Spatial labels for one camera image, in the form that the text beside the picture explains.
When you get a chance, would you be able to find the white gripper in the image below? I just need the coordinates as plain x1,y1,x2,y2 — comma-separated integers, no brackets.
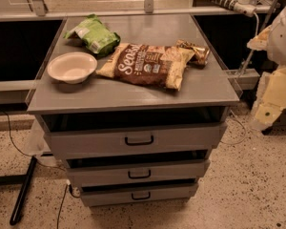
250,66,286,131

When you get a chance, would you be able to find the grey top drawer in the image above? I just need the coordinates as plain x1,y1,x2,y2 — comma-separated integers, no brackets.
44,123,227,159

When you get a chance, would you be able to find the grey drawer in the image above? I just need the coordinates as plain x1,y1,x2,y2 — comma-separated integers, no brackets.
81,182,198,207
44,123,227,159
67,160,210,187

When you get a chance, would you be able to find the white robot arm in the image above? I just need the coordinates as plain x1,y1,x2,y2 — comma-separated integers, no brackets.
247,6,286,131

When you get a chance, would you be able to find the grey middle drawer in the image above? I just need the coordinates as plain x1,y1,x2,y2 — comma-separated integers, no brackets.
67,160,210,187

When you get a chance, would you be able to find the grey drawer cabinet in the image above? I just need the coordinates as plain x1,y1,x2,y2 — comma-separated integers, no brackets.
26,13,241,208

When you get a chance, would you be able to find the grey bottom drawer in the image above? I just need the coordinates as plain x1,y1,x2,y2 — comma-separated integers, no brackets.
81,182,198,207

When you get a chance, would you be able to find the small gold snack bag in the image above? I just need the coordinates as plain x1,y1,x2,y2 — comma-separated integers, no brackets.
176,39,210,66

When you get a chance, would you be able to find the white power strip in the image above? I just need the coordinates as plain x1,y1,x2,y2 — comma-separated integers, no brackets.
210,0,255,17

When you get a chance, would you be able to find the brown chip bag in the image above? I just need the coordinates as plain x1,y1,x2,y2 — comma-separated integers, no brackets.
96,43,194,91

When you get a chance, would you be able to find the green snack bag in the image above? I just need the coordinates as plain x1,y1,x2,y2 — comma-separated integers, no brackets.
64,14,120,57

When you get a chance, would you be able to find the white bowl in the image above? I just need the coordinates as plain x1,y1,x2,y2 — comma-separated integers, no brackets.
47,52,97,84

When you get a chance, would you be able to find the black metal stand leg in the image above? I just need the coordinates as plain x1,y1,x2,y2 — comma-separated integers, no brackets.
0,156,37,226

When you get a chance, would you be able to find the white cable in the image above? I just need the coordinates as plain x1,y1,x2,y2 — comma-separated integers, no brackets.
219,12,261,146

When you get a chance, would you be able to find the black floor cable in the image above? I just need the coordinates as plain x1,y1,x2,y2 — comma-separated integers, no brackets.
0,109,71,229

